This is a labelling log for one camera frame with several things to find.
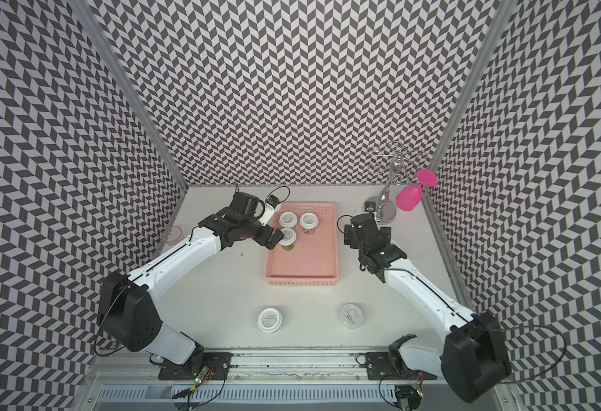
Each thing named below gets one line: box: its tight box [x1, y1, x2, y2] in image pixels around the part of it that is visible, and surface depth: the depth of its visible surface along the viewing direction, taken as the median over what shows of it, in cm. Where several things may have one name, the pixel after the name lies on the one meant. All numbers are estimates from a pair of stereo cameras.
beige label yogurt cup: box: [279, 210, 298, 229], surface depth 99 cm
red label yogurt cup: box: [299, 212, 320, 235], surface depth 101 cm
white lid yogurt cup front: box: [257, 307, 283, 334], surface depth 77 cm
